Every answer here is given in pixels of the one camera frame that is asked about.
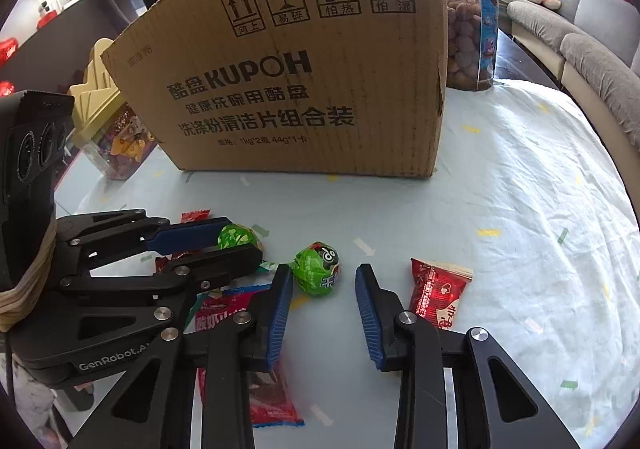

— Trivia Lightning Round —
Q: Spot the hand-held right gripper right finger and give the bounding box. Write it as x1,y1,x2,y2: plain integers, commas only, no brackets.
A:
355,263,581,449

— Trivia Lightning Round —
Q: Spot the white printed tablecloth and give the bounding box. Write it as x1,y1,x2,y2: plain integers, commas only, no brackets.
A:
52,79,640,449

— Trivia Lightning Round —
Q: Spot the red candy wrapper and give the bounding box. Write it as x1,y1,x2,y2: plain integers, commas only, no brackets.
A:
154,210,212,276

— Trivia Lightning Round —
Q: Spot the pink-red snack packet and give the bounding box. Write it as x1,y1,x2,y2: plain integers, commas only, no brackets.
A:
192,281,306,428

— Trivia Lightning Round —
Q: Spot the clear container with yellow lid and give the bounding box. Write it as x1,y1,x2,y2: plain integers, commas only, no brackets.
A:
67,38,163,180

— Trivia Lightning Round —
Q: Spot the brown cardboard box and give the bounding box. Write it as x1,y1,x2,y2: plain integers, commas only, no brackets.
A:
100,0,449,180

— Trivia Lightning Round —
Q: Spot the green ball candy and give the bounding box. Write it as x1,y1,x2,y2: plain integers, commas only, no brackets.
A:
218,224,271,252
292,241,342,296

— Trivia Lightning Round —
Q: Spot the clear jar of nuts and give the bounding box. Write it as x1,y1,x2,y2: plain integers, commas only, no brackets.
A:
442,0,501,91

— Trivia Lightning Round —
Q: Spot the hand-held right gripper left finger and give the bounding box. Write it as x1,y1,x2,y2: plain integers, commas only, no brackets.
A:
67,264,294,449

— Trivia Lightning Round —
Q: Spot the grey sofa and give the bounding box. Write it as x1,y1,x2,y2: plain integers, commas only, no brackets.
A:
492,0,640,150

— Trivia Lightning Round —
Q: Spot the red heart foil balloon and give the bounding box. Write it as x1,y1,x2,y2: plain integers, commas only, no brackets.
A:
0,36,21,67

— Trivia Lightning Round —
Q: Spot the small red snack packet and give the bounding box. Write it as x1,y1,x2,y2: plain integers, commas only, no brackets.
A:
407,257,474,330

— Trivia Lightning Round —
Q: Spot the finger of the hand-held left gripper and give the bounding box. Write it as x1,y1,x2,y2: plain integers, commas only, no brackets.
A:
56,208,235,254
57,245,264,330

